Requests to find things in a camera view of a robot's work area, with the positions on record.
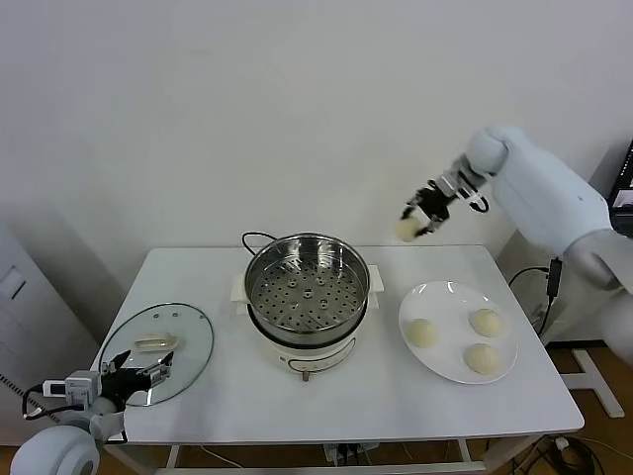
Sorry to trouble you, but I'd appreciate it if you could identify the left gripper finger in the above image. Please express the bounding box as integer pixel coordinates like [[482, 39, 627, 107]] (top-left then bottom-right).
[[142, 350, 177, 390], [101, 350, 133, 377]]

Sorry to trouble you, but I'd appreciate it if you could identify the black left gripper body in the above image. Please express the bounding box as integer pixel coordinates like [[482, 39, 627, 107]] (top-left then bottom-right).
[[96, 368, 152, 410]]

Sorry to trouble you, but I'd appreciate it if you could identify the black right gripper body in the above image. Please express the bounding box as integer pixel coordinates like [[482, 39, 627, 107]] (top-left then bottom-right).
[[413, 185, 452, 223]]

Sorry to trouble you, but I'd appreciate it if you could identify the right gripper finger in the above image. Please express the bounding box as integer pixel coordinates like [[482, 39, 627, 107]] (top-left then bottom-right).
[[416, 216, 444, 239], [399, 192, 422, 222]]

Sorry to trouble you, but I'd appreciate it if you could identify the white steamed baozi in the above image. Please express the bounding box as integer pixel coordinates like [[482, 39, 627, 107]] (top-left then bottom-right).
[[406, 319, 440, 348], [394, 216, 429, 242], [469, 308, 505, 338], [462, 342, 505, 376]]

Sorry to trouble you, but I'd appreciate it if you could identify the glass lid cream handle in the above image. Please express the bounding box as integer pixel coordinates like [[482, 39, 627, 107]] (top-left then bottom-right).
[[99, 302, 216, 408]]

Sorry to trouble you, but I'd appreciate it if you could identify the stainless steel steamer basket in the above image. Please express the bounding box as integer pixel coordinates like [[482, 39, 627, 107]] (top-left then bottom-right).
[[245, 236, 371, 333]]

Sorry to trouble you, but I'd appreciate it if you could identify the white round plate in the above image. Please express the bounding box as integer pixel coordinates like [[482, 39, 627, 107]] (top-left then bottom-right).
[[398, 280, 520, 386]]

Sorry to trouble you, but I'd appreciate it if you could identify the white grey cabinet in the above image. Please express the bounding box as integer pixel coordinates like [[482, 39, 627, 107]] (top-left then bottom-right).
[[0, 220, 103, 446]]

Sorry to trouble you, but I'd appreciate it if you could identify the cream electric cooker pot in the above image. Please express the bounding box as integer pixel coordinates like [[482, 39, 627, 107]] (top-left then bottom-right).
[[230, 264, 386, 383]]

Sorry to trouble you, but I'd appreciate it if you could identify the black laptop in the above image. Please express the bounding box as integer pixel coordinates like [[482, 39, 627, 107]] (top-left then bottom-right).
[[606, 138, 633, 229]]

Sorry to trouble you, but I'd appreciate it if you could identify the white power strip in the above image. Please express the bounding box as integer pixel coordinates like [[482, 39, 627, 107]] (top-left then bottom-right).
[[323, 443, 370, 466]]

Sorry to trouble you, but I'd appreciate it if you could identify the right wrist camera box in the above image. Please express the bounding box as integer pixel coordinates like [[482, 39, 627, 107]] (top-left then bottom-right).
[[434, 170, 471, 202]]

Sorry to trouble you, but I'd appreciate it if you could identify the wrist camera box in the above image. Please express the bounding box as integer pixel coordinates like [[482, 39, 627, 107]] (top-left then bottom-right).
[[434, 170, 471, 202], [42, 370, 103, 405]]

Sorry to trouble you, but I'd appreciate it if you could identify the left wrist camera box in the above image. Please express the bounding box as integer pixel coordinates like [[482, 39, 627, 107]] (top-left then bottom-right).
[[42, 370, 103, 405]]

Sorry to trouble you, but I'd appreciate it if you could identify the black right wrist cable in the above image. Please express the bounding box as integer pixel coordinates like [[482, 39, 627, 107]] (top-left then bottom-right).
[[464, 190, 491, 214]]

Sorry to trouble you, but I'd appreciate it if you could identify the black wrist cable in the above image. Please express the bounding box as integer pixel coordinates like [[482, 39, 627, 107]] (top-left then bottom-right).
[[20, 388, 65, 422], [464, 190, 491, 214]]

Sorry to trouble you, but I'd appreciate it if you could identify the white table frame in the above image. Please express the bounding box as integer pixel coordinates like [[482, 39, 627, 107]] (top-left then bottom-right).
[[101, 432, 545, 475]]

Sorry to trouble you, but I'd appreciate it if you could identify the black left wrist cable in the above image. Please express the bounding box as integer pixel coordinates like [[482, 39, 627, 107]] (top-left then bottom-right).
[[20, 388, 65, 422]]

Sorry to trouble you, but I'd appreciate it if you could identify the thin white cable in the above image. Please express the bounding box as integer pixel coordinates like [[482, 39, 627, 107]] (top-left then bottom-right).
[[200, 443, 248, 469]]

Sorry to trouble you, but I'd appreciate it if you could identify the black cooker power cord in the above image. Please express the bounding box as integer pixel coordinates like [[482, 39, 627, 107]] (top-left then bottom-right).
[[241, 231, 278, 258]]

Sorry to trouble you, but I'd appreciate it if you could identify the floor cable bundle with plug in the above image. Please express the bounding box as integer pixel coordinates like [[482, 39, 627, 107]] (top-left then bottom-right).
[[541, 433, 602, 475]]

